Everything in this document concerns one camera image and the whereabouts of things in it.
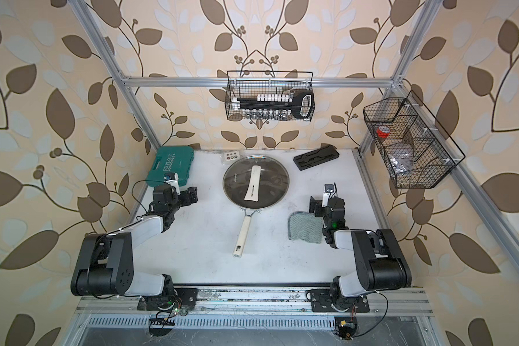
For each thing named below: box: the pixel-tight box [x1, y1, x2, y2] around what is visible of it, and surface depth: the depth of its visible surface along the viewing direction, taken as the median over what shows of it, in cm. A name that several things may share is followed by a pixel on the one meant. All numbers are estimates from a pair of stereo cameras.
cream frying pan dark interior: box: [222, 154, 290, 259], surface depth 93 cm
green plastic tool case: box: [145, 145, 194, 188], surface depth 113 cm
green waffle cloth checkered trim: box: [288, 211, 324, 244], surface depth 92 cm
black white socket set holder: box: [232, 90, 316, 120], surface depth 86 cm
